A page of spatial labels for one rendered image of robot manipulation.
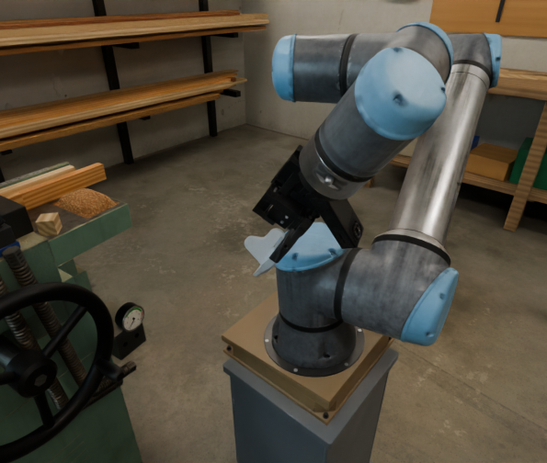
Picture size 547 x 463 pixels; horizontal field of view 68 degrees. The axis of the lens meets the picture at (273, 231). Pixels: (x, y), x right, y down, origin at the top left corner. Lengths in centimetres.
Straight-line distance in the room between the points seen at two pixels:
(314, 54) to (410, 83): 18
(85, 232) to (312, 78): 57
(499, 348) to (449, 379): 32
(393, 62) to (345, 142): 9
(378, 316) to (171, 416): 105
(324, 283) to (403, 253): 15
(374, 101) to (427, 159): 47
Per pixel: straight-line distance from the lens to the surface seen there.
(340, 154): 46
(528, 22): 332
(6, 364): 77
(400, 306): 73
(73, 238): 91
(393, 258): 76
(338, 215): 58
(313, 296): 78
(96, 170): 109
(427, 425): 166
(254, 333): 99
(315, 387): 88
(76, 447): 120
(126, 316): 99
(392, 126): 43
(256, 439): 116
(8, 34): 287
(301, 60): 59
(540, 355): 209
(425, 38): 56
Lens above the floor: 131
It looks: 31 degrees down
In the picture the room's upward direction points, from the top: straight up
